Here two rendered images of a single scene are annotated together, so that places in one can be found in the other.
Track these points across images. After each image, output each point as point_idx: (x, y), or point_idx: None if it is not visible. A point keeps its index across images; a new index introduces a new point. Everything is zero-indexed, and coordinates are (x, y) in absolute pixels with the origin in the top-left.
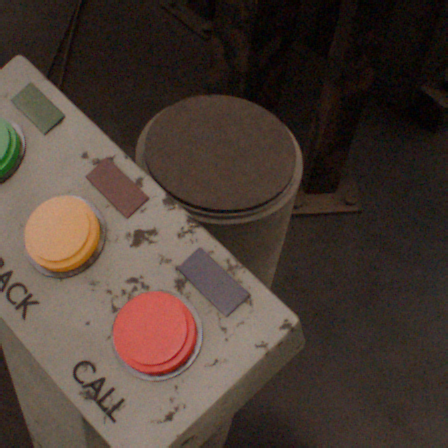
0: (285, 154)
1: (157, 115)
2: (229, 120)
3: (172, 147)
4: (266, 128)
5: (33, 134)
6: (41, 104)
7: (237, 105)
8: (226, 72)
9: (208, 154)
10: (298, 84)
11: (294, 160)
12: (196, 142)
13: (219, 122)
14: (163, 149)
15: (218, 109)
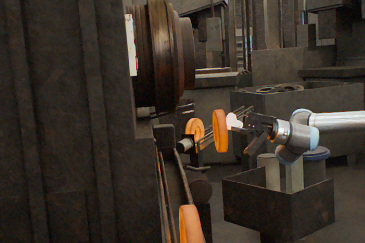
0: (260, 154)
1: (272, 159)
2: (264, 156)
3: (273, 155)
4: (260, 155)
5: None
6: None
7: (262, 157)
8: None
9: (269, 155)
10: None
11: (259, 154)
12: (270, 155)
13: (265, 156)
14: (274, 155)
15: (264, 157)
